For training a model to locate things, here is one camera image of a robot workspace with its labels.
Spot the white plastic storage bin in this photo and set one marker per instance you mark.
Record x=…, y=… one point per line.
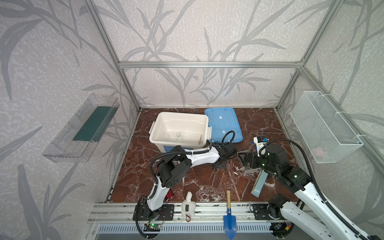
x=194, y=128

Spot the green circuit board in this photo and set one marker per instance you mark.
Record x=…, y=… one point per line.
x=152, y=227

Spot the teal grey rectangular box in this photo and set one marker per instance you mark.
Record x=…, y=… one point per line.
x=259, y=184

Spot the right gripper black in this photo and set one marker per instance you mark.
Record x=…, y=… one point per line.
x=252, y=160

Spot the blue plastic bin lid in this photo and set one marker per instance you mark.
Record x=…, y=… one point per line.
x=223, y=120

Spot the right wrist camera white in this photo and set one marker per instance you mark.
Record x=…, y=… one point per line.
x=259, y=142

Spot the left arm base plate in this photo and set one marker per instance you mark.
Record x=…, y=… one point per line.
x=144, y=213

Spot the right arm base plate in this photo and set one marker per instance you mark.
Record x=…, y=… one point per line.
x=261, y=212

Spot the white wire mesh basket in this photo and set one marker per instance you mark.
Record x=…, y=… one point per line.
x=325, y=131

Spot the clear acrylic test tube rack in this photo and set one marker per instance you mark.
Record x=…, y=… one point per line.
x=245, y=171

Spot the white plastic figurine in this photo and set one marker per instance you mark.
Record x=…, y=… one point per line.
x=188, y=206

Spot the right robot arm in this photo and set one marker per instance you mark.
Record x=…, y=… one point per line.
x=330, y=224

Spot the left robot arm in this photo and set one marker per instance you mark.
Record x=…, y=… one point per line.
x=168, y=169

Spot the aluminium front rail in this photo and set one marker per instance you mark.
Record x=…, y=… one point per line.
x=205, y=212

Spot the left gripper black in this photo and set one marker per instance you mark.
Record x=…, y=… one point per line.
x=227, y=151

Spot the blue garden trowel wooden handle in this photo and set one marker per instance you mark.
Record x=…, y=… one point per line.
x=230, y=224

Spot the red spray bottle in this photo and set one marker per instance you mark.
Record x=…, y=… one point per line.
x=169, y=195

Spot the clear wall shelf green liner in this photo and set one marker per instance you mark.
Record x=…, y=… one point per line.
x=79, y=138

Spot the small clear glass beaker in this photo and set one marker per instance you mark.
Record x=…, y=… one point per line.
x=179, y=137

